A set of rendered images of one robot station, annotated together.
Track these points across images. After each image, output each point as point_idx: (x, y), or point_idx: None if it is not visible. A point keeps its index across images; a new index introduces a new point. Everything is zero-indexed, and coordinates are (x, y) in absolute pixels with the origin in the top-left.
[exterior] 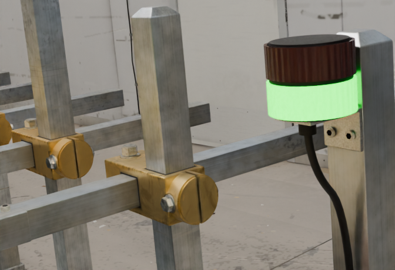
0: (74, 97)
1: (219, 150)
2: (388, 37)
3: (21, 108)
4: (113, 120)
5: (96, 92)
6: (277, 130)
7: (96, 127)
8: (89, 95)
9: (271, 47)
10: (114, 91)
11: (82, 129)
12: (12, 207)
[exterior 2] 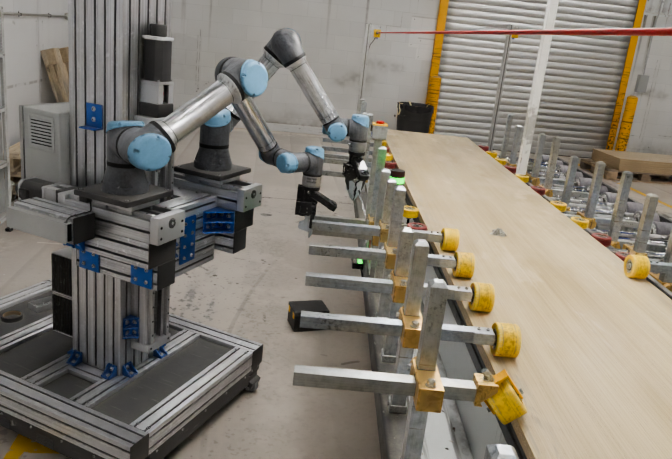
0: (338, 276)
1: (360, 225)
2: (381, 169)
3: (373, 279)
4: (358, 249)
5: (320, 276)
6: (332, 223)
7: (369, 249)
8: (328, 275)
9: (405, 171)
10: (312, 272)
11: (375, 250)
12: (429, 232)
